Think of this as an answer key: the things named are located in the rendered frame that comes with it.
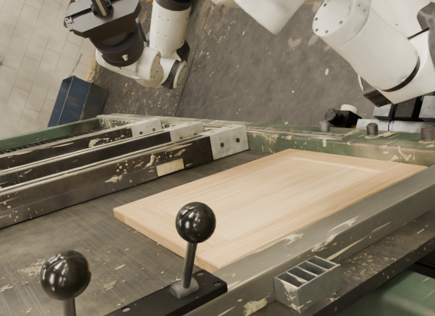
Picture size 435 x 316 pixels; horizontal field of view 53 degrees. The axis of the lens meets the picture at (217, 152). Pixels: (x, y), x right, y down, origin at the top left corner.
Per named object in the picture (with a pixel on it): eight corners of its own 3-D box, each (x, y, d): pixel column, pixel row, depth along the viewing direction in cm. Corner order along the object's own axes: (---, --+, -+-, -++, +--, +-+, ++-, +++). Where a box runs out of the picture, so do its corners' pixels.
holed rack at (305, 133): (350, 136, 101) (350, 134, 101) (342, 140, 100) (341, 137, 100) (101, 115, 237) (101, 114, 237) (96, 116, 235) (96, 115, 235)
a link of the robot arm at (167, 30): (148, 51, 124) (156, -20, 107) (190, 69, 123) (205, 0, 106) (129, 75, 117) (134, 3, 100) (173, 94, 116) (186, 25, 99)
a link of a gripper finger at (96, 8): (94, -5, 65) (105, 16, 71) (87, -23, 65) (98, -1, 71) (85, -1, 65) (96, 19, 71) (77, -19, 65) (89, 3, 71)
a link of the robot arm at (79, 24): (55, -2, 71) (79, 32, 83) (76, 48, 70) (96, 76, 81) (127, -30, 72) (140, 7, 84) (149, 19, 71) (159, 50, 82)
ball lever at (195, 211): (207, 302, 47) (227, 214, 39) (177, 318, 45) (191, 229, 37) (189, 276, 49) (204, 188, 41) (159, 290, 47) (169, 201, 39)
